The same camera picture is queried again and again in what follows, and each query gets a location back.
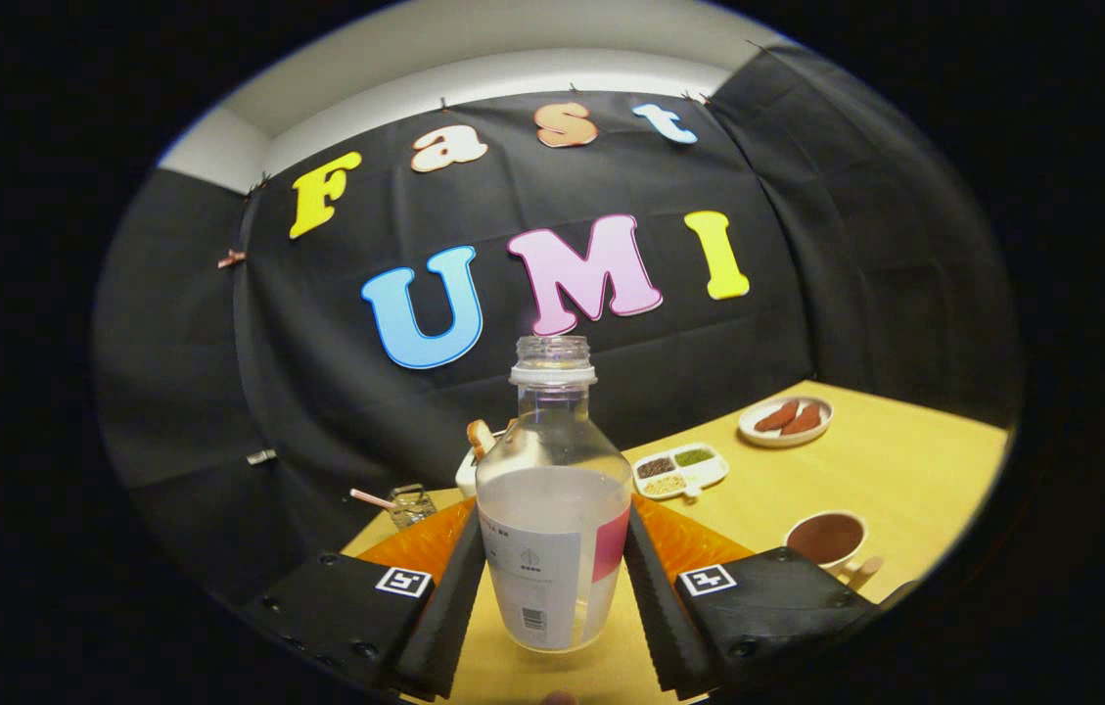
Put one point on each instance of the toast slice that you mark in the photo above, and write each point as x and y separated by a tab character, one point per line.
481	438

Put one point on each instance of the cream toaster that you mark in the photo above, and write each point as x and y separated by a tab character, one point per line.
465	475

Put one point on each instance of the white round plate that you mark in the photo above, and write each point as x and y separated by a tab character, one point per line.
753	433

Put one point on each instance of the wooden table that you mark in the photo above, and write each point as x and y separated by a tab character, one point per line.
904	470

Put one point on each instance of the pink stick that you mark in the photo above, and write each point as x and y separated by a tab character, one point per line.
371	498

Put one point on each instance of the silver clip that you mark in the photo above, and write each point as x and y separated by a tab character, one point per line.
261	456

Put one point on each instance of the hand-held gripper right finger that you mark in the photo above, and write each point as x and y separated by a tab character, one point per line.
660	617

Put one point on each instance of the clear juice bottle white label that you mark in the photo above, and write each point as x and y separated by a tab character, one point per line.
552	548

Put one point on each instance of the pink clip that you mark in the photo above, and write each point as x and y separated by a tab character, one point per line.
231	259

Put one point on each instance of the brown sausage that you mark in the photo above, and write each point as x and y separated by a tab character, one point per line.
804	421
777	415

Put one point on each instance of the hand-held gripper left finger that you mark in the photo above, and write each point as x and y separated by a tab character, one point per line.
444	627

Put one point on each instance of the white divided dish with grains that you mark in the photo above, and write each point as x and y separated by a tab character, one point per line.
681	472

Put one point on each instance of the black backdrop cloth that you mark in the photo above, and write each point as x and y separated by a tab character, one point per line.
317	392

